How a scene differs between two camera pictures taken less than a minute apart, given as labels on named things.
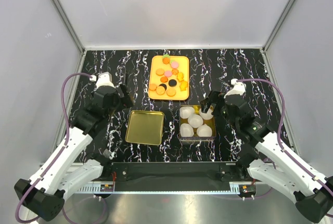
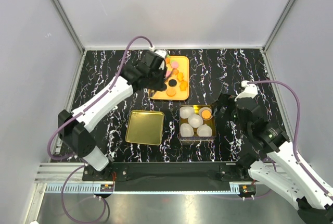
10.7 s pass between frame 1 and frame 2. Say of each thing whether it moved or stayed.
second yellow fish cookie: stayed
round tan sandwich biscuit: moved
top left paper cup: stayed
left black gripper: moved
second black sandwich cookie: stayed
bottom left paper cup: stayed
